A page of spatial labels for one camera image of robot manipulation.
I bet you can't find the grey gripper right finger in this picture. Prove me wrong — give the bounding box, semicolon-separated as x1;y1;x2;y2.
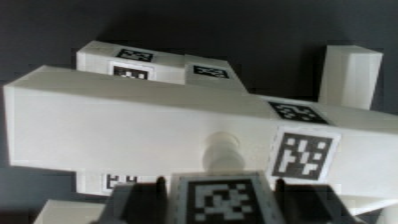
275;179;362;224

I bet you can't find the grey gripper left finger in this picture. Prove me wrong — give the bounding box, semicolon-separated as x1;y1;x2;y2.
93;177;166;224

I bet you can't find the white tagged cube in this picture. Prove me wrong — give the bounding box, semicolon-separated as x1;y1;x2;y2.
166;132;285;224

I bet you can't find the white chair back frame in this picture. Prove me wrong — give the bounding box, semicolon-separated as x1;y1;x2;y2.
3;66;398;199

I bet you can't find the small white leg block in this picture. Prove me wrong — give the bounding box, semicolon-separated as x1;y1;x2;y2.
76;41;186;84

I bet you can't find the white leg block with tag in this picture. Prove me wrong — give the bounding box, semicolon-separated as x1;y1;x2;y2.
76;171;157;196

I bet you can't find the white chair seat block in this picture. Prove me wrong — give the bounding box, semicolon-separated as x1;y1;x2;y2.
184;55;246;92

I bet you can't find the white U-shaped fixture frame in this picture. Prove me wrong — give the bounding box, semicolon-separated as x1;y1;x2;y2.
31;43;385;224

